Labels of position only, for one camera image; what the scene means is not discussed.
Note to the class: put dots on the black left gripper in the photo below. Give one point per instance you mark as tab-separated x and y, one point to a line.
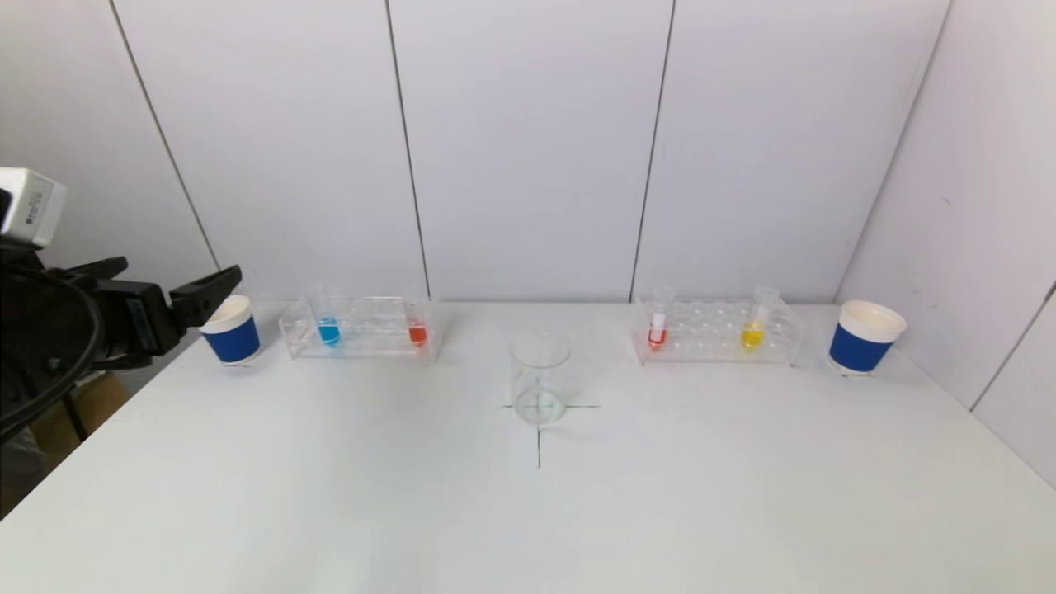
147	318

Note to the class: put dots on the test tube with blue pigment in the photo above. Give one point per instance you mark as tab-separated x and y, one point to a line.
329	332

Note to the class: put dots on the clear acrylic test tube rack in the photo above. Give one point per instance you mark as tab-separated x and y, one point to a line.
371	330
709	334

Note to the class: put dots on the test tube with orange-red pigment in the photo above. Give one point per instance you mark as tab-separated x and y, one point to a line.
417	333

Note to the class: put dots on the clear glass beaker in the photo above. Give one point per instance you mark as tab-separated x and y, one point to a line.
539	388

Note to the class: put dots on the red pigment tube, white label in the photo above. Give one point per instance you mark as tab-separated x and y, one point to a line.
657	327

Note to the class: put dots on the test tube with yellow pigment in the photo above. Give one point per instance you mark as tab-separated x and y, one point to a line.
751	337

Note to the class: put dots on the blue white paper cup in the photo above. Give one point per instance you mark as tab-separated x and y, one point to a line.
233	337
865	340

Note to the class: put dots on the black tripod stand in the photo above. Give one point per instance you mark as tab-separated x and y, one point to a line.
76	417

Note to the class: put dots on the person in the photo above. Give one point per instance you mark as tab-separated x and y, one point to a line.
12	474

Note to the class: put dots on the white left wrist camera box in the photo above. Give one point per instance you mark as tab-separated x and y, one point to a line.
29	206

